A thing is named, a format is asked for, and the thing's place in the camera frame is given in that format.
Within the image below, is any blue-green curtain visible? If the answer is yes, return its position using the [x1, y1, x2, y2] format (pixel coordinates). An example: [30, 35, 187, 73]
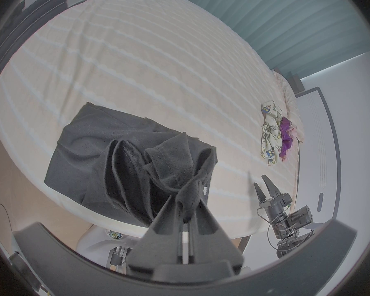
[188, 0, 370, 79]

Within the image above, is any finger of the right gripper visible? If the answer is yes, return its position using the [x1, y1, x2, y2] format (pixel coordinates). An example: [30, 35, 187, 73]
[254, 182, 267, 204]
[262, 175, 281, 200]

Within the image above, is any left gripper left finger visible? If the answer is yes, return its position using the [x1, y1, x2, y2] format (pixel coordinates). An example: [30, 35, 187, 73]
[128, 195, 184, 279]

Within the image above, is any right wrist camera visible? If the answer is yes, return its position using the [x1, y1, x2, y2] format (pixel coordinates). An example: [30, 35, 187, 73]
[279, 193, 293, 209]

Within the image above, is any white printed garment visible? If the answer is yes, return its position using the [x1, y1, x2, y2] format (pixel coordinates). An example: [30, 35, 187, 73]
[260, 99, 286, 166]

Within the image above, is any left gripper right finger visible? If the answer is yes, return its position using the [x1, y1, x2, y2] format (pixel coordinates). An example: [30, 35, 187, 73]
[188, 200, 245, 273]

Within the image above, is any bed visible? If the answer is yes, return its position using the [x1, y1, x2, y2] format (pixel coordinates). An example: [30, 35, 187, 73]
[0, 0, 341, 255]

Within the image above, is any grey bedside table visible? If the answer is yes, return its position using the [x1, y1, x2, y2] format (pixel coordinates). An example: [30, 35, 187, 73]
[286, 71, 306, 93]

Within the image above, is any purple satin garment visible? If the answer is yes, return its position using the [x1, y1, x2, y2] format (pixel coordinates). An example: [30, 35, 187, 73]
[278, 116, 294, 163]

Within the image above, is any black T-shirt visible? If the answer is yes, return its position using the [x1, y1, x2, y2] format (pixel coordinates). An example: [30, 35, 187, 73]
[44, 102, 218, 227]

